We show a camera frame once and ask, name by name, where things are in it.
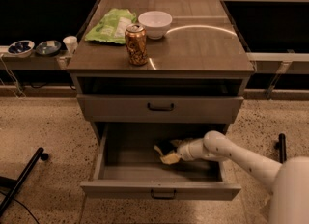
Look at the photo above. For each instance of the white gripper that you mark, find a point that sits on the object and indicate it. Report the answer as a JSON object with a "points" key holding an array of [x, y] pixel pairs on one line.
{"points": [[183, 151]]}

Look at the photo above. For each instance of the green and yellow sponge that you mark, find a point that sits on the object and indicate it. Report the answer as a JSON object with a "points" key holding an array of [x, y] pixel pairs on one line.
{"points": [[165, 147]]}

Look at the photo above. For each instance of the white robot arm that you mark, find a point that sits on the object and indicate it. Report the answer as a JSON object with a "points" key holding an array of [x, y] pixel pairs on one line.
{"points": [[287, 182]]}

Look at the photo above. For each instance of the open grey lower drawer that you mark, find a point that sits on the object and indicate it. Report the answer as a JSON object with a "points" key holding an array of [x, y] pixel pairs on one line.
{"points": [[128, 166]]}

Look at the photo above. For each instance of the grey drawer cabinet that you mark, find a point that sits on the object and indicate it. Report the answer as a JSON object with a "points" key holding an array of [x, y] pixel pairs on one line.
{"points": [[200, 55]]}

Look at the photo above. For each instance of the black right base leg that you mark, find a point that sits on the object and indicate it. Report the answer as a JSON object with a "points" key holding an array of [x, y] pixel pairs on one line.
{"points": [[280, 146]]}

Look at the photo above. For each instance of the black base leg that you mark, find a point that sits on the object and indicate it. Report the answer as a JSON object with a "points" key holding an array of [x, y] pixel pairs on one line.
{"points": [[280, 146], [14, 185]]}

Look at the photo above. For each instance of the gold soda can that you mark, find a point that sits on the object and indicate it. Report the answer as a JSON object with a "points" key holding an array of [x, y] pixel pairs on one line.
{"points": [[135, 36]]}

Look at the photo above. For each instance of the white bowl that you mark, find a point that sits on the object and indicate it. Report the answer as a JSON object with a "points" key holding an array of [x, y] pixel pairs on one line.
{"points": [[156, 23]]}

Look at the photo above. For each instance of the green snack bag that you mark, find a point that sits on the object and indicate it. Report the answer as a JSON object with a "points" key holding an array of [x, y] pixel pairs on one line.
{"points": [[111, 28]]}

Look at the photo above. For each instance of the white paper cup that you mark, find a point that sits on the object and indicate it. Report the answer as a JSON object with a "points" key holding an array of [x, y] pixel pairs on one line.
{"points": [[71, 43]]}

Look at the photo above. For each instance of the dark blue bowl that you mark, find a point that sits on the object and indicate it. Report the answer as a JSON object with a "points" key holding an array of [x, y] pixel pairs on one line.
{"points": [[48, 48]]}

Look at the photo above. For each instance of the black left base leg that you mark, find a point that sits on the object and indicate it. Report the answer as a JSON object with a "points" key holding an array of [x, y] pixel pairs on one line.
{"points": [[14, 185]]}

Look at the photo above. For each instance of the blue patterned bowl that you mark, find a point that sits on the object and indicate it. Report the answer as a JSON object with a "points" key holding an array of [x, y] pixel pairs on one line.
{"points": [[21, 49]]}

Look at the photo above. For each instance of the grey side shelf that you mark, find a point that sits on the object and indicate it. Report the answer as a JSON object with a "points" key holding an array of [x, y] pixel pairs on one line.
{"points": [[34, 61]]}

